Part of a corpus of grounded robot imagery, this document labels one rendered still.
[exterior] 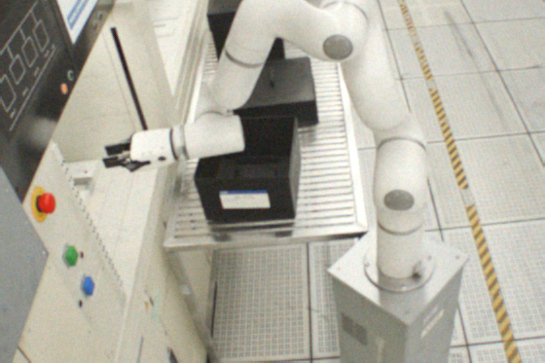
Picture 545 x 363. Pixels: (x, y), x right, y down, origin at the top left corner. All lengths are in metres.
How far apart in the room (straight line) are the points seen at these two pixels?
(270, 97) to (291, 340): 0.96
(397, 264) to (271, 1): 0.76
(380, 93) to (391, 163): 0.17
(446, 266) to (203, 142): 0.72
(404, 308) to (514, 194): 1.50
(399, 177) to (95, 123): 1.02
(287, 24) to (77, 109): 0.94
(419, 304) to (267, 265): 1.21
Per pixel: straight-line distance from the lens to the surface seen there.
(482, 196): 2.93
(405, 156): 1.32
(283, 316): 2.49
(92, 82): 1.83
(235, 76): 1.24
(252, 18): 1.16
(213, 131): 1.38
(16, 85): 1.11
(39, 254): 1.12
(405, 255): 1.53
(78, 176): 1.93
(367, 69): 1.20
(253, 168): 1.95
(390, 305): 1.57
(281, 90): 2.11
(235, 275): 2.66
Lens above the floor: 2.06
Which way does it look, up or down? 40 degrees down
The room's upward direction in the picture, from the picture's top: 10 degrees counter-clockwise
